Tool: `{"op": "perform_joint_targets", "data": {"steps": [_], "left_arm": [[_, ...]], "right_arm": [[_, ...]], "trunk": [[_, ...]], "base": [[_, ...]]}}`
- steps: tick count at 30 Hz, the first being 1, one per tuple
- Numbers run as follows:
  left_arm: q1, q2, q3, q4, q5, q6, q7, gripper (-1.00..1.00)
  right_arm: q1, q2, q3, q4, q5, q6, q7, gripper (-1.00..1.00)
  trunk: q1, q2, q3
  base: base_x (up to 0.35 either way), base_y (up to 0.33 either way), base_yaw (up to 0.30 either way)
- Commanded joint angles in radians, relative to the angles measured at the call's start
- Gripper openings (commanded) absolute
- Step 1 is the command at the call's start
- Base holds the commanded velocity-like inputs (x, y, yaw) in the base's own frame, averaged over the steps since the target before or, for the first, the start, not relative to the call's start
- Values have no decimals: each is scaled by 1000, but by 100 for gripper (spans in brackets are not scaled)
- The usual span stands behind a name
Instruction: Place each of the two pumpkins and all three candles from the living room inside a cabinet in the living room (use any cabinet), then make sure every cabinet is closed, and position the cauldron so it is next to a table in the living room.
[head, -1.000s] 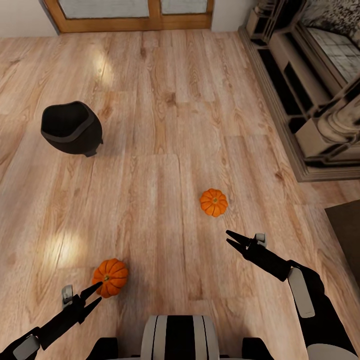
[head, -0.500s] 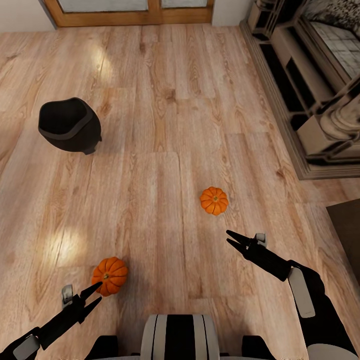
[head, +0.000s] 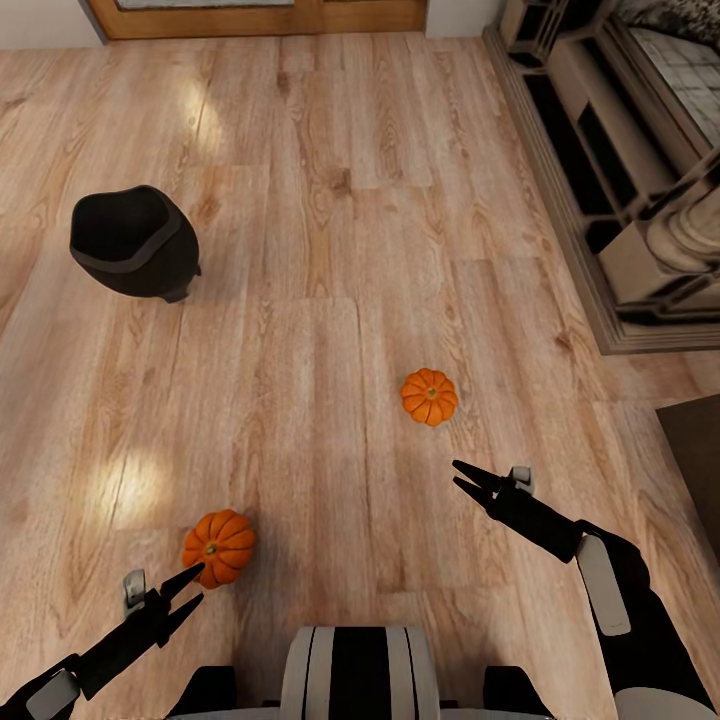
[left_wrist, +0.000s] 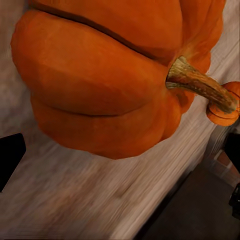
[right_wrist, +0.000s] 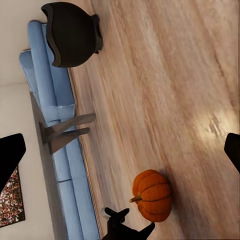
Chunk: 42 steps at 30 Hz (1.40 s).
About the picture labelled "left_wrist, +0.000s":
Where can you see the pumpkin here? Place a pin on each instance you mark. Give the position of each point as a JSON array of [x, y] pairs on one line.
[[114, 77], [219, 117]]

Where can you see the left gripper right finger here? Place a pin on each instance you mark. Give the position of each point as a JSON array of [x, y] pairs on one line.
[[232, 149]]

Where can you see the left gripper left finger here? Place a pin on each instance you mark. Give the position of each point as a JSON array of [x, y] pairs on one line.
[[12, 150]]

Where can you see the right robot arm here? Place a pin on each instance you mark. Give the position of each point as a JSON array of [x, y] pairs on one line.
[[235, 202]]

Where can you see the cabinet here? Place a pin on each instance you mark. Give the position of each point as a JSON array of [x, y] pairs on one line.
[[199, 210]]

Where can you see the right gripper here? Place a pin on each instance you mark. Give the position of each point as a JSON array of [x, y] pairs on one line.
[[235, 203]]

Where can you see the wood fireplace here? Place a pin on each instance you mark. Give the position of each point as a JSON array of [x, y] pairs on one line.
[[218, 137]]

